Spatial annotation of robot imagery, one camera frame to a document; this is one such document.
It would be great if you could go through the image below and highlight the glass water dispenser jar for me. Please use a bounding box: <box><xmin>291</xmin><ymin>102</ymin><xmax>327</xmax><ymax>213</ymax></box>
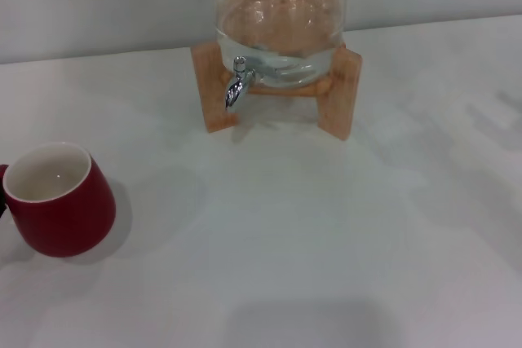
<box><xmin>215</xmin><ymin>0</ymin><xmax>347</xmax><ymax>89</ymax></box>

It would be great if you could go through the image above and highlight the chrome faucet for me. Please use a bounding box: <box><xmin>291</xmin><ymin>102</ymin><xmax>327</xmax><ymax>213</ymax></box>
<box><xmin>223</xmin><ymin>55</ymin><xmax>257</xmax><ymax>113</ymax></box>

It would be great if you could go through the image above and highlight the red ceramic cup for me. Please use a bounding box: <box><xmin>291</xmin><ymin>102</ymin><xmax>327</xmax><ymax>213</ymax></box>
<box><xmin>0</xmin><ymin>140</ymin><xmax>117</xmax><ymax>258</ymax></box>

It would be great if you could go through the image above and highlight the wooden dispenser stand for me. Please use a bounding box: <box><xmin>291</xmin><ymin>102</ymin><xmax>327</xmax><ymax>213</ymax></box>
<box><xmin>190</xmin><ymin>40</ymin><xmax>363</xmax><ymax>142</ymax></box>

